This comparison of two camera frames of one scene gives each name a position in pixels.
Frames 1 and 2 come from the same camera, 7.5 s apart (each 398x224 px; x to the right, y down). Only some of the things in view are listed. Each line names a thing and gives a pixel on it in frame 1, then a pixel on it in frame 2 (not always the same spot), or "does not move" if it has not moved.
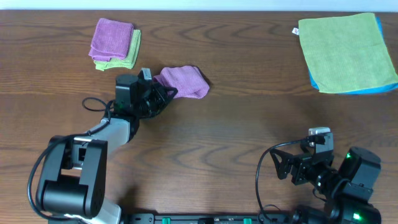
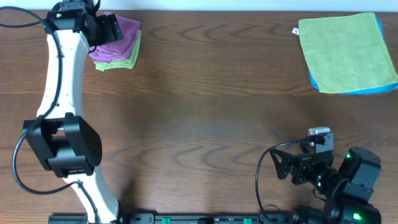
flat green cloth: [347, 54] does not move
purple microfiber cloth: [188, 81] to [119, 49]
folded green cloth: [131, 59] does not move
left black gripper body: [158, 98] to [112, 28]
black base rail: [211, 218] does not move
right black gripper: [294, 167] does not move
